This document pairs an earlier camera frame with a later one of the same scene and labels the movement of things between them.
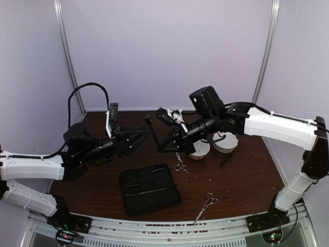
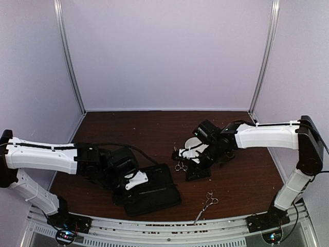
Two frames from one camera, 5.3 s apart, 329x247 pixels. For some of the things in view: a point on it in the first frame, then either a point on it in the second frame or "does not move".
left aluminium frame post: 60,16 does not move
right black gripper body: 187,144 → 205,172
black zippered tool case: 148,190 does not move
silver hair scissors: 209,200 does not move
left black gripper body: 120,146 → 117,198
